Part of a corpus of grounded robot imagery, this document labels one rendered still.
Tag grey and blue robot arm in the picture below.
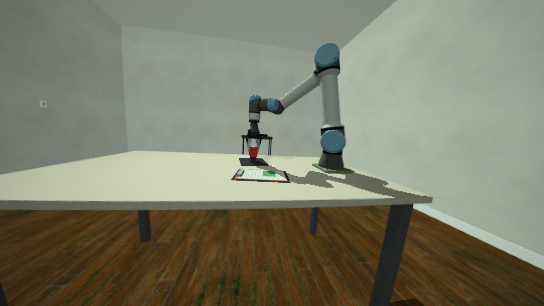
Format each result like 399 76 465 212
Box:
249 43 346 170

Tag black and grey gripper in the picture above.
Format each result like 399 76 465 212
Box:
246 120 262 153

